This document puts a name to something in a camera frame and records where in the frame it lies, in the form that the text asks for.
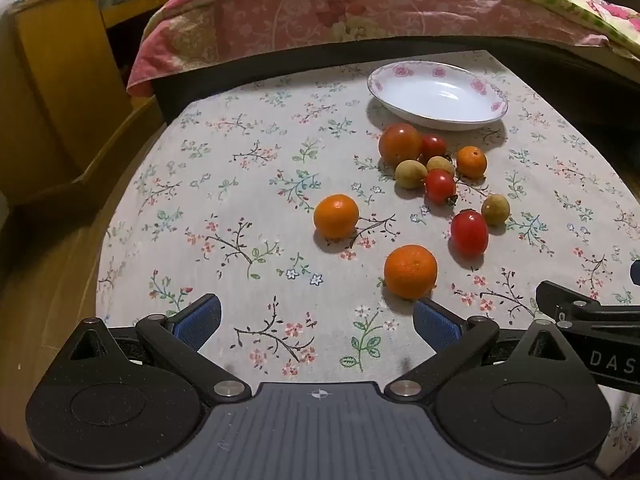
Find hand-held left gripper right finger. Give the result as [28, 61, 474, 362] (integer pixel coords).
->
[384, 297, 572, 405]

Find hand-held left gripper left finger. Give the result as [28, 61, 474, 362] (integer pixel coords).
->
[67, 294, 252, 405]

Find red cherry tomato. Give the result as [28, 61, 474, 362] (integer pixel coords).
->
[420, 134, 448, 161]
[424, 169, 458, 206]
[450, 210, 490, 258]

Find tan longan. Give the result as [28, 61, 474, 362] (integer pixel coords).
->
[426, 155, 456, 177]
[481, 193, 511, 226]
[394, 159, 429, 190]

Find white plate with pink flowers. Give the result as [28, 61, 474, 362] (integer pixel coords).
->
[366, 60, 509, 132]

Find floral white tablecloth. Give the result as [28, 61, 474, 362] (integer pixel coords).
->
[95, 50, 640, 466]

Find small orange tangerine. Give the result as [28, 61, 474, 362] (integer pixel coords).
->
[456, 145, 488, 180]

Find large orange-red tomato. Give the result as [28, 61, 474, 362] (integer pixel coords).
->
[378, 122, 423, 167]

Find yellow wooden nightstand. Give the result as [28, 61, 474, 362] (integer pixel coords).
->
[0, 0, 197, 207]

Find pink floral blanket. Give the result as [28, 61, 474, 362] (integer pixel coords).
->
[125, 0, 613, 98]

